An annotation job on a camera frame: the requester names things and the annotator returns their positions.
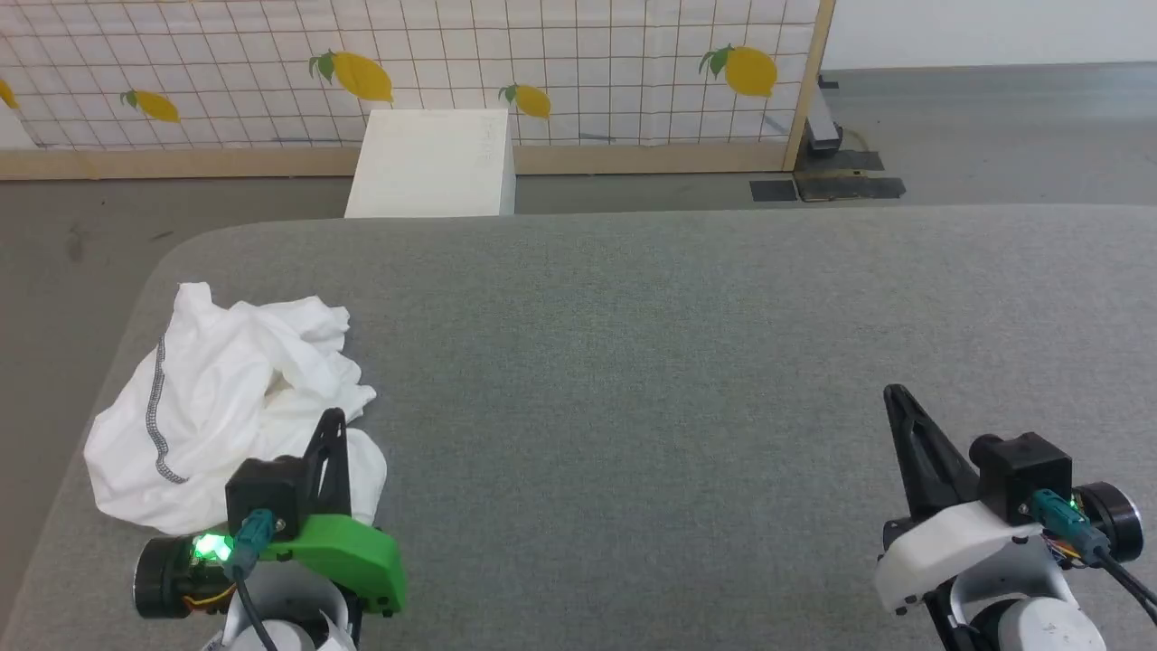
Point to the grey fabric sofa cushion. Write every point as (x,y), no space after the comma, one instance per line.
(633,407)

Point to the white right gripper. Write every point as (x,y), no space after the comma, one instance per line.
(949,542)

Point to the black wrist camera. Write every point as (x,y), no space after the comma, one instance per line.
(267,497)
(1026,475)

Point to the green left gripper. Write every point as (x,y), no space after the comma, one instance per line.
(357,556)

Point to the small black floor tape patch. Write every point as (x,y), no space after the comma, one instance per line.
(774,191)

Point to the white shirt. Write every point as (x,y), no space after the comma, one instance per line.
(226,380)

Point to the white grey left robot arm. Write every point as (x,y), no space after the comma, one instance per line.
(167,579)

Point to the lemon tile print partition panel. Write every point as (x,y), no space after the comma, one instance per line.
(542,45)

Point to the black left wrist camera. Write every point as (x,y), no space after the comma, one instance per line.
(267,497)

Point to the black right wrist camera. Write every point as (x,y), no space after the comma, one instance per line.
(1026,475)

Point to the grey metal partition support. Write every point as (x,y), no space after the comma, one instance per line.
(824,122)

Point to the white rectangular box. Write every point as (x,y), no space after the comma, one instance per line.
(429,167)

